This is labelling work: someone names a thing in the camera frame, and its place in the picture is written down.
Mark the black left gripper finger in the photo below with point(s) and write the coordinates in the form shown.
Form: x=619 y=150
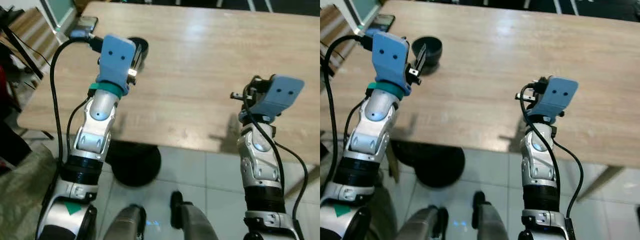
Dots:
x=137 y=56
x=420 y=56

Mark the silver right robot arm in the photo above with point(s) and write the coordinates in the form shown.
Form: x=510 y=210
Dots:
x=257 y=160
x=537 y=160

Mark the black bowl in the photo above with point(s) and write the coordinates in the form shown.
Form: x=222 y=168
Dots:
x=144 y=50
x=433 y=50

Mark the black smartphone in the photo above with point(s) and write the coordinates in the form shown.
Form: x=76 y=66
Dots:
x=385 y=21
x=87 y=23

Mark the white framed glass door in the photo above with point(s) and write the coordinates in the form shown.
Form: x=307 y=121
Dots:
x=364 y=10
x=60 y=10

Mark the black round table base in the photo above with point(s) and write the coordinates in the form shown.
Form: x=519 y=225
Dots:
x=140 y=165
x=440 y=167

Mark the black tripod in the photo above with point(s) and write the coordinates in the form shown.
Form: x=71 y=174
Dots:
x=20 y=47

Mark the wooden table leg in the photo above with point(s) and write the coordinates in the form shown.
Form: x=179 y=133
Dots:
x=606 y=182

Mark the grey right robot leg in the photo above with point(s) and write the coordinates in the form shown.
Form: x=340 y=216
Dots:
x=195 y=222
x=492 y=222

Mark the grey robot leg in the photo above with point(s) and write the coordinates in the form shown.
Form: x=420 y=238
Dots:
x=422 y=227
x=125 y=225
x=195 y=222
x=492 y=222

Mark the olive grey cloth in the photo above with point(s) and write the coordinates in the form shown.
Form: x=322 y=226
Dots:
x=25 y=200
x=382 y=215

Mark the grey left robot leg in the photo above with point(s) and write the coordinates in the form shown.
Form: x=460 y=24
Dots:
x=422 y=227
x=125 y=225

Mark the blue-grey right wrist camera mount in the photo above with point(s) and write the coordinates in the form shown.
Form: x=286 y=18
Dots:
x=280 y=97
x=557 y=97

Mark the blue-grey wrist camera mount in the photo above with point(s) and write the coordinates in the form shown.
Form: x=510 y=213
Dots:
x=390 y=57
x=557 y=97
x=280 y=97
x=115 y=57

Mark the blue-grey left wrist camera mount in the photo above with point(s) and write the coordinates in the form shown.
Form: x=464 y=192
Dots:
x=390 y=57
x=115 y=57

